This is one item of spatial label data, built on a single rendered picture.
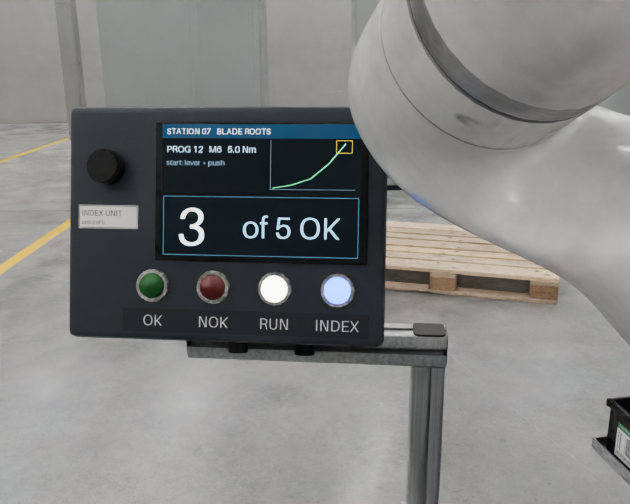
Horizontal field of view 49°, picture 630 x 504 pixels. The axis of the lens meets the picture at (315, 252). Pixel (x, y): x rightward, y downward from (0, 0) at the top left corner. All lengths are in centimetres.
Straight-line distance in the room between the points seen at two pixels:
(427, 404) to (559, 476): 176
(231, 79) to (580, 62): 777
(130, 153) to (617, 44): 40
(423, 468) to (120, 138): 41
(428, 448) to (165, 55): 765
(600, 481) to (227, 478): 117
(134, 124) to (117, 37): 772
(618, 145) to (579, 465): 211
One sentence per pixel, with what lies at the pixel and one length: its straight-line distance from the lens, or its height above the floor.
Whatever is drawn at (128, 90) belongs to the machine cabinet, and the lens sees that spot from 829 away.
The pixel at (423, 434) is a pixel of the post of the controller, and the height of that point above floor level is 95.
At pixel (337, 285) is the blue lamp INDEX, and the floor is 112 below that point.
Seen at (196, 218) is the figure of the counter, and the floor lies 117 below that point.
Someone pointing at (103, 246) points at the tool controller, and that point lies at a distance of 58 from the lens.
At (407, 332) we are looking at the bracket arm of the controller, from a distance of 62.
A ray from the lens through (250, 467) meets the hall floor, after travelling 234.
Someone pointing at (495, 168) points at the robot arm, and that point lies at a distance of 38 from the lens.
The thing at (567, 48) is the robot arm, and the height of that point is 130.
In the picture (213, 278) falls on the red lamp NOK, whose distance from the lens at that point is 55.
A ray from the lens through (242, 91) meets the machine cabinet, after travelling 803.
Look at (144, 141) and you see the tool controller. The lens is 58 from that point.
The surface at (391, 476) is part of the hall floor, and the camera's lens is 229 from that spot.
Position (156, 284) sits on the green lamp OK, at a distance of 56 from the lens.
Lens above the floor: 130
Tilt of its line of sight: 17 degrees down
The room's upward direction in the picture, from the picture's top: 1 degrees counter-clockwise
